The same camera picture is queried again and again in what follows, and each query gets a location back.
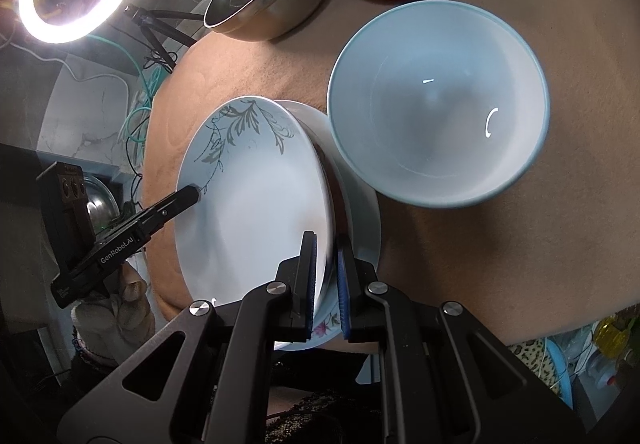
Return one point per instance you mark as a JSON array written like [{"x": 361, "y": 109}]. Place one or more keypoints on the tan mat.
[{"x": 575, "y": 224}]

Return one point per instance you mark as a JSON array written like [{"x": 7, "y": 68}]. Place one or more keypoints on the person's left hand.
[{"x": 115, "y": 319}]

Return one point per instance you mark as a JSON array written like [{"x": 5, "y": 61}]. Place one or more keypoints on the pink blossom deep plate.
[{"x": 362, "y": 224}]

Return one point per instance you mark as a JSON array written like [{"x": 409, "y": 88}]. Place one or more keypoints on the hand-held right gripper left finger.
[{"x": 312, "y": 284}]

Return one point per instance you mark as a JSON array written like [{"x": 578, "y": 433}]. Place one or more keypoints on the white plate grey leaf print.
[{"x": 260, "y": 204}]

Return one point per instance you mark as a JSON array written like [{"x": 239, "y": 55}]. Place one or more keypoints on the white ceramic bowl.
[{"x": 435, "y": 114}]

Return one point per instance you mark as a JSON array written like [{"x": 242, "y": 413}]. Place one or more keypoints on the black tripod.
[{"x": 165, "y": 15}]

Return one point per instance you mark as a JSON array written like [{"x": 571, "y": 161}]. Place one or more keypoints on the leopard print cloth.
[{"x": 537, "y": 359}]

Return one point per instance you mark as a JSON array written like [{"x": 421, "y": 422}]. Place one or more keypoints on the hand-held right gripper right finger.
[{"x": 342, "y": 294}]

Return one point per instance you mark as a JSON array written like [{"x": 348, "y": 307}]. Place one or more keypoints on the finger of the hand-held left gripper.
[{"x": 165, "y": 211}]

